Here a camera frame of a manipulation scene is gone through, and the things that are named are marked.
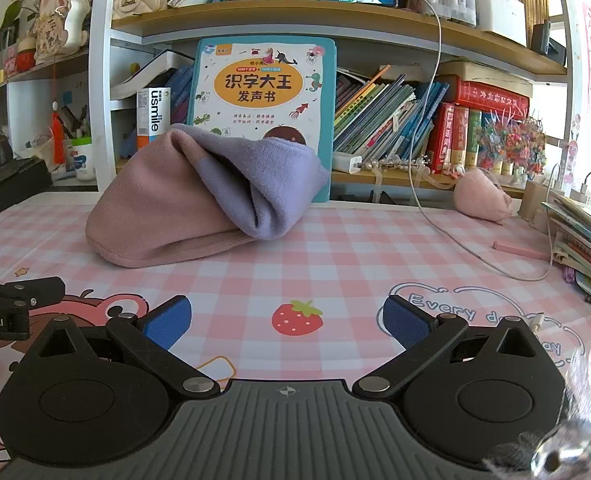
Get pink checkered tablecloth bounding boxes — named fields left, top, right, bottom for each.
left=0, top=200, right=591, bottom=480

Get wooden bookshelf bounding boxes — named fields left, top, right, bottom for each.
left=88, top=0, right=576, bottom=206

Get clear crinkled plastic film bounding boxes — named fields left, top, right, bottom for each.
left=485, top=345, right=591, bottom=480

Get white can with green lid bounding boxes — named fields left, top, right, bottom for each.
left=70, top=137, right=98, bottom=181

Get row of leaning picture books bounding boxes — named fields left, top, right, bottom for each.
left=333, top=72, right=449, bottom=163

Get black box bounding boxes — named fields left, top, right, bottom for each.
left=0, top=160, right=54, bottom=226

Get row of upright dictionaries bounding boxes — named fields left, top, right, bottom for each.
left=428, top=102, right=496, bottom=173

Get pink and purple sweater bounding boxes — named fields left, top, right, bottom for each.
left=86, top=122, right=330, bottom=268

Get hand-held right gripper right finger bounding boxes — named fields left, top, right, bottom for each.
left=351, top=296, right=551, bottom=401

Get colourful bead ornament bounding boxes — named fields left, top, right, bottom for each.
left=475, top=115, right=546, bottom=178

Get leaning blue books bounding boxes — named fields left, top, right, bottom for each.
left=168, top=62, right=196, bottom=126

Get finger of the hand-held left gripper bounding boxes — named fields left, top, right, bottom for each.
left=0, top=276, right=66, bottom=307

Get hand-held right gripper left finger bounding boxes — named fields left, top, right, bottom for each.
left=30, top=296, right=220, bottom=401

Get white charging cable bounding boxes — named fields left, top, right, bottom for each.
left=398, top=0, right=569, bottom=283

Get red thick dictionary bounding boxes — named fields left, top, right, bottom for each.
left=438, top=75, right=531, bottom=121

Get pink pen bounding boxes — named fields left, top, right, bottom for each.
left=493, top=241, right=551, bottom=261

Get white charger plug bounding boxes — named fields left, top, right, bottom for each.
left=333, top=152, right=363, bottom=173

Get pink plush toy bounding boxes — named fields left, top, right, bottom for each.
left=454, top=169, right=515, bottom=225

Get teal children's picture book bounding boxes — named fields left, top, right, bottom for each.
left=186, top=37, right=337, bottom=204

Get red tassel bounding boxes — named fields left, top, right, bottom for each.
left=50, top=100, right=66, bottom=165

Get white and orange toothpaste box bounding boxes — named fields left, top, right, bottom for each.
left=136, top=86, right=172, bottom=148

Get white storage box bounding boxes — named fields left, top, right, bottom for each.
left=475, top=0, right=529, bottom=46

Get stack of flat books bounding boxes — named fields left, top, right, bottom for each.
left=543, top=192, right=591, bottom=313

